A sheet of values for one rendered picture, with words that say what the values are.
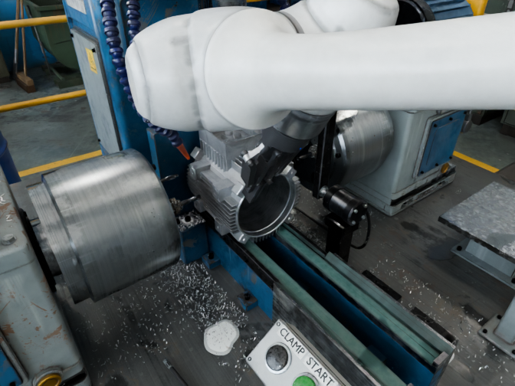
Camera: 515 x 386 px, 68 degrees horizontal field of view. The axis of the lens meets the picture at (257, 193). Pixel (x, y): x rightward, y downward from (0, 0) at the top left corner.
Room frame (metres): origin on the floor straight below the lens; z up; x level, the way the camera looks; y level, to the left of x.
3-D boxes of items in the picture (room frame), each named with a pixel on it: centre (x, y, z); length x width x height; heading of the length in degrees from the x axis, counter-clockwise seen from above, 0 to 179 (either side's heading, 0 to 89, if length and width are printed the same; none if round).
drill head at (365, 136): (0.95, -0.23, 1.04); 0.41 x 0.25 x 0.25; 126
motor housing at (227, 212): (0.74, 0.04, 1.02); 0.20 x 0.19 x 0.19; 35
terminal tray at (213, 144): (0.77, 0.06, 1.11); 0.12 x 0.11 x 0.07; 35
